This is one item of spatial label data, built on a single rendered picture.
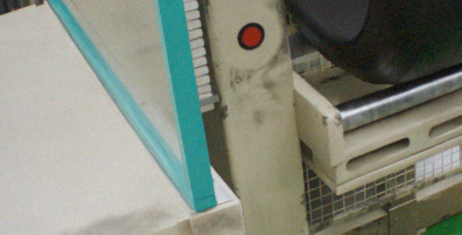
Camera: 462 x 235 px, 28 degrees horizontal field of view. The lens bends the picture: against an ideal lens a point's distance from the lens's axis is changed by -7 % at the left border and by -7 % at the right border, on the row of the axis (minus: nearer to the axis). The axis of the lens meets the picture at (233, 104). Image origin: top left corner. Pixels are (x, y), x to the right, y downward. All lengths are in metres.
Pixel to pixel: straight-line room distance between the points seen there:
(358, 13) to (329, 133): 0.40
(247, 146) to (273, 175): 0.08
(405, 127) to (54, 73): 0.75
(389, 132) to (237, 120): 0.26
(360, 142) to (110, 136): 0.75
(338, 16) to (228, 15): 0.40
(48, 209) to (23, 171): 0.07
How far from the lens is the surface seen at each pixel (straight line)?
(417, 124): 1.62
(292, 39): 1.80
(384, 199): 2.37
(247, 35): 1.50
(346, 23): 1.82
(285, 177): 1.65
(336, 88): 1.86
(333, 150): 1.52
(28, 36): 1.14
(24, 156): 0.89
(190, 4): 1.46
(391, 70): 1.53
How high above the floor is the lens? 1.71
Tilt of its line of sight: 29 degrees down
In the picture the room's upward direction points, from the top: 8 degrees counter-clockwise
